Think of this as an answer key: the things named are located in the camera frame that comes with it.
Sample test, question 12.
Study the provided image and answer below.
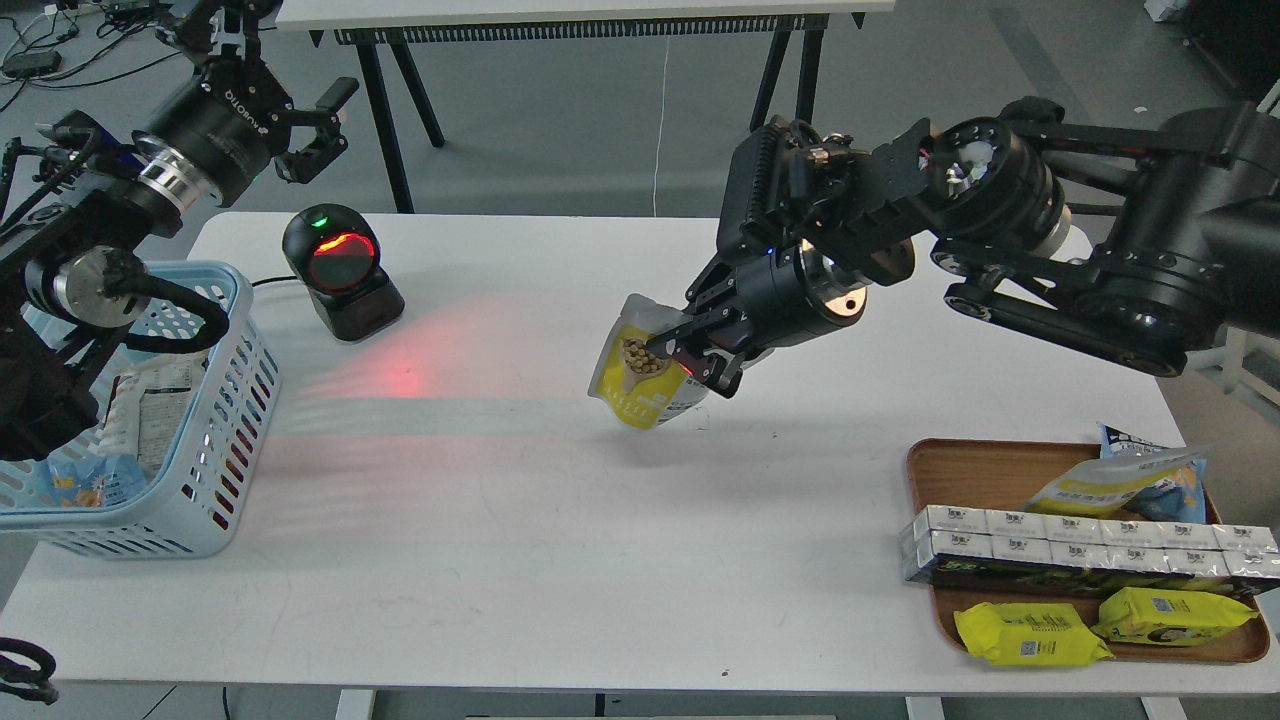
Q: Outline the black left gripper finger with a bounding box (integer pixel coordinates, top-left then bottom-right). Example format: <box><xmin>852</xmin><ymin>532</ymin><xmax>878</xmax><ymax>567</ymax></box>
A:
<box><xmin>273</xmin><ymin>132</ymin><xmax>348</xmax><ymax>184</ymax></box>
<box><xmin>285</xmin><ymin>77</ymin><xmax>360</xmax><ymax>131</ymax></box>

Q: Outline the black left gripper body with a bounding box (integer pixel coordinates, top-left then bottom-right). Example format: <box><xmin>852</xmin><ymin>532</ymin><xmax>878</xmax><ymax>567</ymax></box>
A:
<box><xmin>134</xmin><ymin>77</ymin><xmax>291</xmax><ymax>206</ymax></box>

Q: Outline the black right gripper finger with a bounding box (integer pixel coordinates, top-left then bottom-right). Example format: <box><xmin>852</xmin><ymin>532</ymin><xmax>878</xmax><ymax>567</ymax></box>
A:
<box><xmin>645</xmin><ymin>307</ymin><xmax>746</xmax><ymax>357</ymax></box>
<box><xmin>672</xmin><ymin>345</ymin><xmax>749</xmax><ymax>398</ymax></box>

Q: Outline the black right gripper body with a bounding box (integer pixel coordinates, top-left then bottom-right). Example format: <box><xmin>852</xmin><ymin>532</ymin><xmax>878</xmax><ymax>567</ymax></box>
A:
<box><xmin>684</xmin><ymin>245</ymin><xmax>867</xmax><ymax>370</ymax></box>

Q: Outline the yellow white bean snack pouch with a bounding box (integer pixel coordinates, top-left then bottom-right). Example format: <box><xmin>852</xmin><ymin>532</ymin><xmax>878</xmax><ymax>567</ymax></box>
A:
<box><xmin>588</xmin><ymin>293</ymin><xmax>710</xmax><ymax>430</ymax></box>

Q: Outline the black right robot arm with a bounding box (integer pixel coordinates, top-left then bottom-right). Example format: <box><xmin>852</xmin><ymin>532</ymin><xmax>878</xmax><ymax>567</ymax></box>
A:
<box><xmin>646</xmin><ymin>97</ymin><xmax>1279</xmax><ymax>397</ymax></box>

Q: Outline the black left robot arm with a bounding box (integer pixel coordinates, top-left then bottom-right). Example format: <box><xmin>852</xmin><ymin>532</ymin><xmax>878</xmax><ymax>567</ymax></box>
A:
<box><xmin>1</xmin><ymin>1</ymin><xmax>358</xmax><ymax>461</ymax></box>

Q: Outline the white snack bag in basket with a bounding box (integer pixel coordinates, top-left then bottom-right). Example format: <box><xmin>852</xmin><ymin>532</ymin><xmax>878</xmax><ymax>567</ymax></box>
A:
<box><xmin>95</xmin><ymin>350</ymin><xmax>209</xmax><ymax>479</ymax></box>

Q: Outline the silver multipack snack box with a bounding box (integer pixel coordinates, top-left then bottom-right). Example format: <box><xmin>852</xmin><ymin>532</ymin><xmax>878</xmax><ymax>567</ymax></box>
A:
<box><xmin>897</xmin><ymin>503</ymin><xmax>1279</xmax><ymax>597</ymax></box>

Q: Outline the blue snack bag in basket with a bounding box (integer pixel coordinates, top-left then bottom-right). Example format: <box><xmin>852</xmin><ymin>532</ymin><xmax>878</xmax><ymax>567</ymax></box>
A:
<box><xmin>35</xmin><ymin>455</ymin><xmax>148</xmax><ymax>509</ymax></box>

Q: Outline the light blue plastic basket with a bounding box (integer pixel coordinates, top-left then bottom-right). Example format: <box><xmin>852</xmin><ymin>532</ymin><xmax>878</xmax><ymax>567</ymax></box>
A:
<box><xmin>1</xmin><ymin>261</ymin><xmax>282</xmax><ymax>560</ymax></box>

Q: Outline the yellow snack pack left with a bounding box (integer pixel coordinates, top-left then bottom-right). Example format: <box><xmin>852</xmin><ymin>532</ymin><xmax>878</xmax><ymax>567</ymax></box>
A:
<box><xmin>954</xmin><ymin>602</ymin><xmax>1114</xmax><ymax>667</ymax></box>

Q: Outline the yellow snack pack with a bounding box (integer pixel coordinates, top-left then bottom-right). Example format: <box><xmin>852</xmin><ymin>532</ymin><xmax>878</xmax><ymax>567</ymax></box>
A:
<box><xmin>1091</xmin><ymin>587</ymin><xmax>1260</xmax><ymax>647</ymax></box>
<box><xmin>954</xmin><ymin>602</ymin><xmax>1114</xmax><ymax>667</ymax></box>

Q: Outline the yellow silver snack pouch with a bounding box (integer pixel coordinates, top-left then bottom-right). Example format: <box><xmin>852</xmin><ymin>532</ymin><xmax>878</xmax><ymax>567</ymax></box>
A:
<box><xmin>1021</xmin><ymin>446</ymin><xmax>1210</xmax><ymax>518</ymax></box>

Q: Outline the yellow snack pack right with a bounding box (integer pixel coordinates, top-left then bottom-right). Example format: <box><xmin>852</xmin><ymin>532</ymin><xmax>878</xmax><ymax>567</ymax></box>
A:
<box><xmin>1091</xmin><ymin>587</ymin><xmax>1260</xmax><ymax>647</ymax></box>

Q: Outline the black barcode scanner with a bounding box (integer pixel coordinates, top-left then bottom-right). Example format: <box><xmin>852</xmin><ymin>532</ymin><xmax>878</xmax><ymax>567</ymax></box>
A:
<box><xmin>282</xmin><ymin>202</ymin><xmax>404</xmax><ymax>342</ymax></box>

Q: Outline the brown wooden tray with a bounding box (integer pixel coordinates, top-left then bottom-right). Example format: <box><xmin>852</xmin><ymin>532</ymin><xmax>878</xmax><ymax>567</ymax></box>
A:
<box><xmin>905</xmin><ymin>438</ymin><xmax>1274</xmax><ymax>664</ymax></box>

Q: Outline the white hanging cable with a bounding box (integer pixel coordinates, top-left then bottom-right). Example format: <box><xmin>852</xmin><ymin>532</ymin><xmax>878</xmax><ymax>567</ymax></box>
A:
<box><xmin>652</xmin><ymin>36</ymin><xmax>671</xmax><ymax>217</ymax></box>

